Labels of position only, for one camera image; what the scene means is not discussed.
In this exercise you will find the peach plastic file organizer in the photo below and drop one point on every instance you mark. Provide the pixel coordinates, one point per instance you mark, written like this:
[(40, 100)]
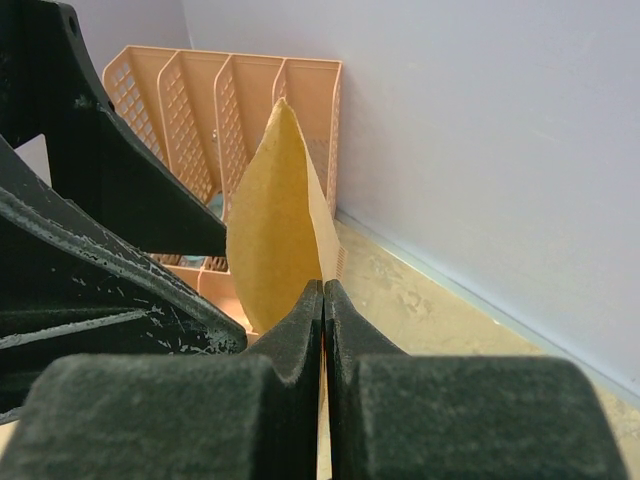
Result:
[(203, 113)]

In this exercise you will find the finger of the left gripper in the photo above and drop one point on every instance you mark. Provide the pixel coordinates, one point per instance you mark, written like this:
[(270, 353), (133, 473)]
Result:
[(49, 88), (70, 286)]

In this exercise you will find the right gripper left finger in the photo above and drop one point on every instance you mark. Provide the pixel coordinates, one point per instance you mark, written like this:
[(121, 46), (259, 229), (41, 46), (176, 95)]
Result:
[(134, 417)]

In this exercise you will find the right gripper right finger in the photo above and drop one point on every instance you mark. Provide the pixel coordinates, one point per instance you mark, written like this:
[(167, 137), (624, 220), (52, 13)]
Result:
[(394, 415)]

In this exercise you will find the brown paper coffee filter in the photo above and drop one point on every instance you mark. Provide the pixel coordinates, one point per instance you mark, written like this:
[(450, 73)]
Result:
[(281, 248)]

